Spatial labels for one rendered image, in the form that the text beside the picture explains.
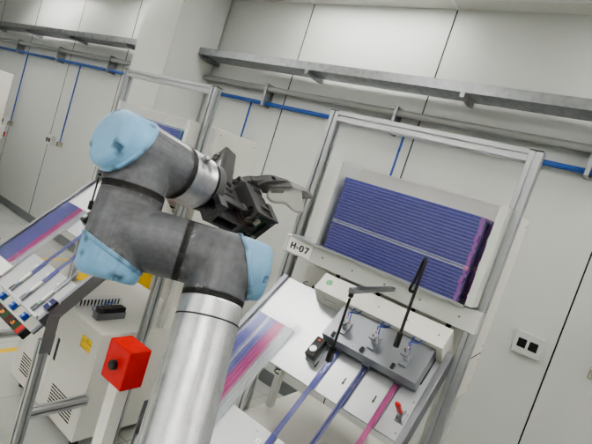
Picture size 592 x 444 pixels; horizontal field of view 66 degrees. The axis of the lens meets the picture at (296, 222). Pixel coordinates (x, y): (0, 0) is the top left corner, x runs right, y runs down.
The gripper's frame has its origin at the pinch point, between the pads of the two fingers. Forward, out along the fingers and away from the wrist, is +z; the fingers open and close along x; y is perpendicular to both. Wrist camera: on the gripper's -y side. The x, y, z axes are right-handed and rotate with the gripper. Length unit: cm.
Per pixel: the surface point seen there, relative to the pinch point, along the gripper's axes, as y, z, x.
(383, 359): 10, 77, -20
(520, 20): -154, 195, 119
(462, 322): 10, 87, 5
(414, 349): 11, 82, -11
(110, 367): -34, 55, -112
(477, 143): -34, 78, 41
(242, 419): 9, 60, -64
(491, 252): -1, 78, 25
